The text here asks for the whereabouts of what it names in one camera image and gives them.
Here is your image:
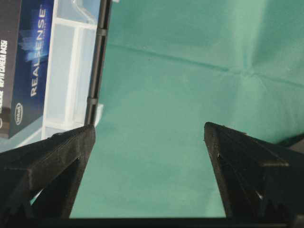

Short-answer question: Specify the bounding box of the clear plastic storage case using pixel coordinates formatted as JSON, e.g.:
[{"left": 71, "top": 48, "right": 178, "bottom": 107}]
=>
[{"left": 11, "top": 0, "right": 104, "bottom": 147}]

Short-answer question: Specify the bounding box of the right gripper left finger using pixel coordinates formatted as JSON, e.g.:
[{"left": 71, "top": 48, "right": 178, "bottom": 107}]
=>
[{"left": 0, "top": 124, "right": 95, "bottom": 222}]

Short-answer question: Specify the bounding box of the black frame rail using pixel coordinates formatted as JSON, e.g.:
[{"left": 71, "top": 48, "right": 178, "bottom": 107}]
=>
[{"left": 84, "top": 0, "right": 112, "bottom": 125}]

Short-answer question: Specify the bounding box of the right black camera box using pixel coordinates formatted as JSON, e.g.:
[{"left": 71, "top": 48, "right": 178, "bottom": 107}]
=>
[{"left": 0, "top": 0, "right": 54, "bottom": 139}]

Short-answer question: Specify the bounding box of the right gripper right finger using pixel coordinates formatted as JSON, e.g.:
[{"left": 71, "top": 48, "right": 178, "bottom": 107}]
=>
[{"left": 204, "top": 122, "right": 304, "bottom": 222}]

